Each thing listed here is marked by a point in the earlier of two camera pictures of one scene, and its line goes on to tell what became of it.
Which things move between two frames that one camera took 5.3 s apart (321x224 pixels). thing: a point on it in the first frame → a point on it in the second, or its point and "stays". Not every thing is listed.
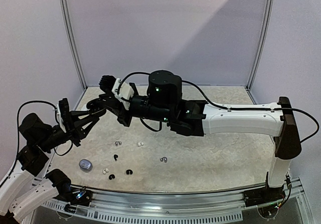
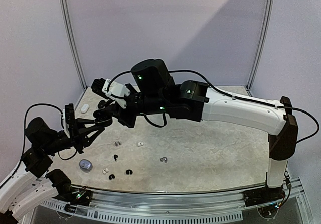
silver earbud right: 165,159 stays
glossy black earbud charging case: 96,106 → 103,117
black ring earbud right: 129,171 stays
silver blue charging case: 86,164 stays
